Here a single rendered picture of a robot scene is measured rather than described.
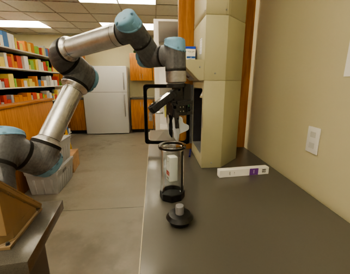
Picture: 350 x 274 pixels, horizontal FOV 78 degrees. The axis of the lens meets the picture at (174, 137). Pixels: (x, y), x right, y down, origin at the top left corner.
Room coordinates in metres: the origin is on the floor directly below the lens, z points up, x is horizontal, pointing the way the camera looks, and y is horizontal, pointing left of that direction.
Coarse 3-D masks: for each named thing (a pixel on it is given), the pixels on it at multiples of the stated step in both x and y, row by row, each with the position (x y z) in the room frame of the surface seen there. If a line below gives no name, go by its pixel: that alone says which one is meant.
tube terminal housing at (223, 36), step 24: (216, 24) 1.13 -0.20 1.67; (240, 24) 1.24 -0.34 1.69; (216, 48) 1.13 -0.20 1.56; (240, 48) 1.25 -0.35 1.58; (216, 72) 1.13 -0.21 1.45; (240, 72) 1.27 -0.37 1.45; (216, 96) 1.13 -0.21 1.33; (216, 120) 1.13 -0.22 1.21; (192, 144) 1.42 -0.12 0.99; (216, 144) 1.13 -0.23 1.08
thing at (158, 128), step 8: (152, 88) 1.43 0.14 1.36; (160, 88) 1.43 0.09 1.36; (168, 88) 1.43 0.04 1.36; (152, 96) 1.43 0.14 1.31; (160, 96) 1.43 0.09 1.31; (160, 112) 1.43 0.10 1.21; (152, 120) 1.43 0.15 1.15; (160, 120) 1.43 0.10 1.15; (184, 120) 1.43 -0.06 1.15; (144, 128) 1.44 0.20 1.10; (152, 128) 1.43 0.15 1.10; (160, 128) 1.43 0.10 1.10; (152, 136) 1.43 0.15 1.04; (160, 136) 1.43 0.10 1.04; (168, 136) 1.43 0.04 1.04; (184, 136) 1.43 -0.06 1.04
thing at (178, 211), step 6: (180, 204) 0.65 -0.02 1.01; (174, 210) 0.66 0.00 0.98; (180, 210) 0.63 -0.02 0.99; (186, 210) 0.66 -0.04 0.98; (168, 216) 0.63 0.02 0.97; (174, 216) 0.63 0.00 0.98; (180, 216) 0.63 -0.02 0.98; (186, 216) 0.63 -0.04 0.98; (192, 216) 0.64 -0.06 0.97; (174, 222) 0.61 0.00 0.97; (180, 222) 0.60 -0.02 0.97; (186, 222) 0.61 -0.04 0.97
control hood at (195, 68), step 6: (186, 60) 1.12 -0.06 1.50; (192, 60) 1.12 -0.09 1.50; (198, 60) 1.12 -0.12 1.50; (204, 60) 1.13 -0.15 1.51; (186, 66) 1.12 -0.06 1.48; (192, 66) 1.12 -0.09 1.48; (198, 66) 1.12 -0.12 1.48; (192, 72) 1.12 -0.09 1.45; (198, 72) 1.12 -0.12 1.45; (198, 78) 1.12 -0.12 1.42
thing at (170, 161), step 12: (168, 144) 0.86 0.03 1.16; (180, 144) 0.84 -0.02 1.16; (168, 156) 0.77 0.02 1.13; (180, 156) 0.79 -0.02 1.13; (168, 168) 0.77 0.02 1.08; (180, 168) 0.79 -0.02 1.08; (168, 180) 0.78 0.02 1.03; (180, 180) 0.79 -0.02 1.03; (168, 192) 0.78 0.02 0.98; (180, 192) 0.79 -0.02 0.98
